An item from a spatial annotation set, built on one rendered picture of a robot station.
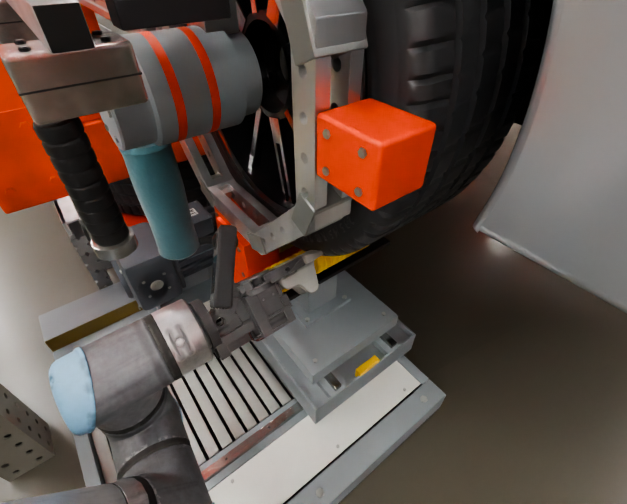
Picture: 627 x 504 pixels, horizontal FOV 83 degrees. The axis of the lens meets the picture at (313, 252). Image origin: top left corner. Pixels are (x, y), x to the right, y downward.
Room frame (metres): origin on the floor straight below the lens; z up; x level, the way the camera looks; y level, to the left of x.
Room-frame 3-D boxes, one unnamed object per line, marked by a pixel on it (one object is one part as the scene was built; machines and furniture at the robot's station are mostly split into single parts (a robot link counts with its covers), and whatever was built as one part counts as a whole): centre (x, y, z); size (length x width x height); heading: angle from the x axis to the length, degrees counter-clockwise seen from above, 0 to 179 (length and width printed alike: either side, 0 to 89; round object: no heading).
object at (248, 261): (0.60, 0.11, 0.48); 0.16 x 0.12 x 0.17; 127
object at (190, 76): (0.54, 0.19, 0.85); 0.21 x 0.14 x 0.14; 127
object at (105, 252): (0.30, 0.22, 0.83); 0.04 x 0.04 x 0.16
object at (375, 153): (0.33, -0.06, 0.85); 0.09 x 0.08 x 0.07; 37
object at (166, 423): (0.21, 0.24, 0.51); 0.12 x 0.09 x 0.12; 33
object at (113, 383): (0.22, 0.24, 0.62); 0.12 x 0.09 x 0.10; 127
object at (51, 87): (0.32, 0.20, 0.93); 0.09 x 0.05 x 0.05; 127
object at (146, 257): (0.80, 0.36, 0.26); 0.42 x 0.18 x 0.35; 127
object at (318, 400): (0.68, 0.00, 0.13); 0.50 x 0.36 x 0.10; 37
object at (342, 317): (0.68, 0.00, 0.32); 0.40 x 0.30 x 0.28; 37
